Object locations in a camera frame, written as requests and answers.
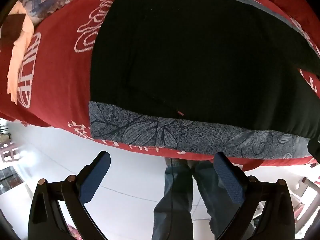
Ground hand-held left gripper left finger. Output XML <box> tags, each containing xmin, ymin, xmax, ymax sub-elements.
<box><xmin>28</xmin><ymin>151</ymin><xmax>111</xmax><ymax>240</ymax></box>

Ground peach cloth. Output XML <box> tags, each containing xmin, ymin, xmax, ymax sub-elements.
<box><xmin>6</xmin><ymin>1</ymin><xmax>34</xmax><ymax>104</ymax></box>

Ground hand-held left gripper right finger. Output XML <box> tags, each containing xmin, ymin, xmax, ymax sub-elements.
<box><xmin>214</xmin><ymin>152</ymin><xmax>300</xmax><ymax>240</ymax></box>

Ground brown cloth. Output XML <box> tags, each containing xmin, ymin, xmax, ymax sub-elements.
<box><xmin>0</xmin><ymin>12</ymin><xmax>28</xmax><ymax>45</ymax></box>

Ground black pants with grey trim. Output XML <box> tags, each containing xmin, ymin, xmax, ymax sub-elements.
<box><xmin>89</xmin><ymin>0</ymin><xmax>320</xmax><ymax>159</ymax></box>

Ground red printed blanket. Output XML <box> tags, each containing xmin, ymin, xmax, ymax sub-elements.
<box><xmin>0</xmin><ymin>0</ymin><xmax>320</xmax><ymax>170</ymax></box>

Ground pink plastic stool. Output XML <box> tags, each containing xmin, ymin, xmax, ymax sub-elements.
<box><xmin>0</xmin><ymin>141</ymin><xmax>20</xmax><ymax>163</ymax></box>

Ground floral printed cloth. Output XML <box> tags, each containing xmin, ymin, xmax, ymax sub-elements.
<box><xmin>19</xmin><ymin>0</ymin><xmax>85</xmax><ymax>27</ymax></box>

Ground person's blue jeans legs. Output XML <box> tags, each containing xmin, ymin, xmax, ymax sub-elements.
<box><xmin>151</xmin><ymin>157</ymin><xmax>248</xmax><ymax>240</ymax></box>

